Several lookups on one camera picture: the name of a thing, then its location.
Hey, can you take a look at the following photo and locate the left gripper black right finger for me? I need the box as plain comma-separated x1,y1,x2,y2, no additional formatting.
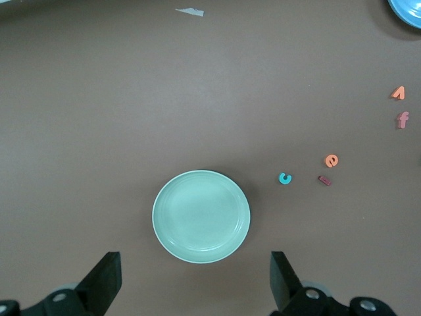
270,251,401,316

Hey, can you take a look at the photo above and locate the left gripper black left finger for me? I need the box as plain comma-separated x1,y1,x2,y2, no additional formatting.
0,251,123,316

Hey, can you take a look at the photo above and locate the orange letter e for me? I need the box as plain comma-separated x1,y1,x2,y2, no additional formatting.
324,153,341,169

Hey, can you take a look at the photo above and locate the green plate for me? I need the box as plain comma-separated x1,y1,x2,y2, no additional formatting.
151,169,251,265

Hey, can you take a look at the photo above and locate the brown table cover sheet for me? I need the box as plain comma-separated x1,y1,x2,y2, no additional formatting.
0,0,421,316

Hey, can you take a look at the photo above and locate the pink letter f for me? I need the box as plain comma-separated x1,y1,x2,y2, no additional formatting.
395,111,410,129

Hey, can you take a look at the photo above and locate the white paper scrap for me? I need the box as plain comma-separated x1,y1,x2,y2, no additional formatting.
174,7,205,17

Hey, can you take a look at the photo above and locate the blue plate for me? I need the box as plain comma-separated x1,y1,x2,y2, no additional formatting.
386,0,421,26

